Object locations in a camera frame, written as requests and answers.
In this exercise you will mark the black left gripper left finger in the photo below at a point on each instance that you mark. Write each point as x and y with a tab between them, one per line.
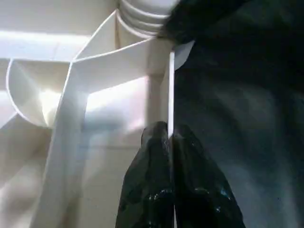
147	190

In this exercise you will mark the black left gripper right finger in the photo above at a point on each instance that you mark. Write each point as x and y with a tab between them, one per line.
199	194

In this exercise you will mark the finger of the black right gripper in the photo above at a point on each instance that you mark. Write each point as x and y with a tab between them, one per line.
199	16

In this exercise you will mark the white plastic table top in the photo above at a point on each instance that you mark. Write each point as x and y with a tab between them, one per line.
71	118

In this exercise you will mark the black table mat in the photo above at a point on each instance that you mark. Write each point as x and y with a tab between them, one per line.
247	142

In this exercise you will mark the white plastic table leg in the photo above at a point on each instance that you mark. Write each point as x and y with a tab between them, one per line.
140	14

